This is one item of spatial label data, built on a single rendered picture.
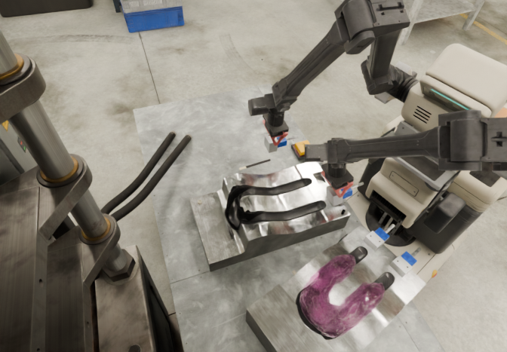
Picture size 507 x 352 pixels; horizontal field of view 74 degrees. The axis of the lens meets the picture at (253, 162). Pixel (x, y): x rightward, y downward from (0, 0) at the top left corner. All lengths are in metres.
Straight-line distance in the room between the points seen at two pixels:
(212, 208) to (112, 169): 1.47
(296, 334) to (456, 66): 0.84
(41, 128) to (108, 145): 2.03
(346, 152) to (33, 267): 0.72
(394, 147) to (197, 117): 1.02
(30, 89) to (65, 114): 2.49
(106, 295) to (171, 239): 0.26
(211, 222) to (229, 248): 0.11
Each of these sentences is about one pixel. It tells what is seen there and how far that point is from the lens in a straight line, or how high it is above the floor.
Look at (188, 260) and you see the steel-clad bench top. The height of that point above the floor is 0.80.
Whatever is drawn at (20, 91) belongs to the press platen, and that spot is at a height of 1.52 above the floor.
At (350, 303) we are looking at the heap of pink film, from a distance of 1.05.
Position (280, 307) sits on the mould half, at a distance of 1.00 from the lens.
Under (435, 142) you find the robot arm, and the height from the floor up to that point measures 1.41.
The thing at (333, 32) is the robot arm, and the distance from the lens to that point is 0.86.
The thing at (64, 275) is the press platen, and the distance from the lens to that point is 0.98.
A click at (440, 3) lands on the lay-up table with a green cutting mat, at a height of 0.26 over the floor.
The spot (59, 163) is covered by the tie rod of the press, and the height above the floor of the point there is 1.33.
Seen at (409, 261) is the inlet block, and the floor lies 0.87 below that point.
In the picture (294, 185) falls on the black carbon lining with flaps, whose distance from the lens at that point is 1.24.
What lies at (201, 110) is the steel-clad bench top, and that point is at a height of 0.80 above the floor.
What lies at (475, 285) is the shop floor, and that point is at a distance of 2.41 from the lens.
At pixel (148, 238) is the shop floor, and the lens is 2.18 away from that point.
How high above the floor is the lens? 1.86
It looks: 49 degrees down
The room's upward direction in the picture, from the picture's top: 4 degrees clockwise
